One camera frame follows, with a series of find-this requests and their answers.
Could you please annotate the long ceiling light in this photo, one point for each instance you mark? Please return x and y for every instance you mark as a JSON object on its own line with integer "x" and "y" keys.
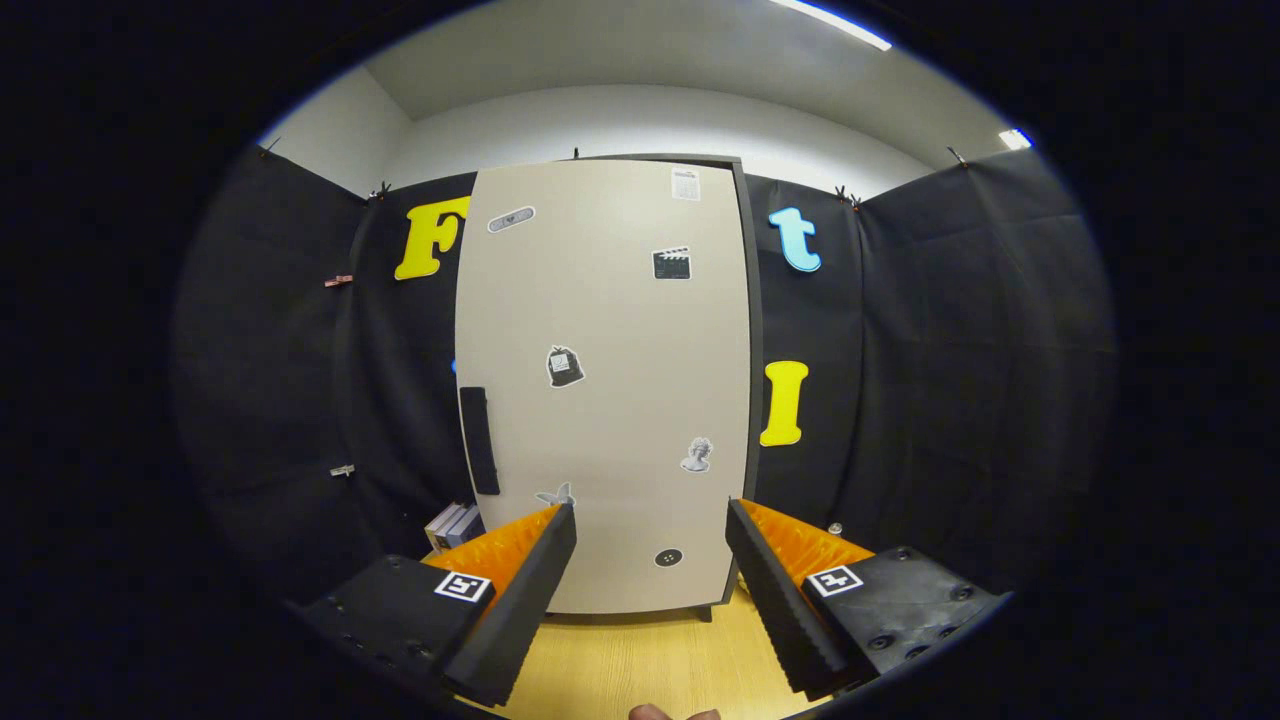
{"x": 830, "y": 22}

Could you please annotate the black backdrop cloth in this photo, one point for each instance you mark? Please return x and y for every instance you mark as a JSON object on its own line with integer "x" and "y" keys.
{"x": 950, "y": 350}

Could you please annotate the beige shoe cabinet door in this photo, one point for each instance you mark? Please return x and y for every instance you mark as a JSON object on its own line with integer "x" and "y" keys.
{"x": 600, "y": 420}

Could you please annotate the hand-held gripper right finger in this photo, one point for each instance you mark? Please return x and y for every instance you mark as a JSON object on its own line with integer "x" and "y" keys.
{"x": 780, "y": 610}

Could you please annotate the small ceiling light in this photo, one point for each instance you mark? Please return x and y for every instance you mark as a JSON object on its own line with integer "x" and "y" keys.
{"x": 1015, "y": 139}

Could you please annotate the grey book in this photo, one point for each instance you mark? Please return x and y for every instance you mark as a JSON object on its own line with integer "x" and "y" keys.
{"x": 452, "y": 525}

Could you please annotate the dark grey shoe cabinet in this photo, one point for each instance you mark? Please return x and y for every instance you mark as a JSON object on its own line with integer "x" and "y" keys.
{"x": 756, "y": 350}

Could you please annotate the white book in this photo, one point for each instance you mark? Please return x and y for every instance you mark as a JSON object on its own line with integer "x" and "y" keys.
{"x": 438, "y": 522}

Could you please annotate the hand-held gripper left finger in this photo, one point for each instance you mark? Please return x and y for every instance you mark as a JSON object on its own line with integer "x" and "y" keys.
{"x": 520, "y": 600}

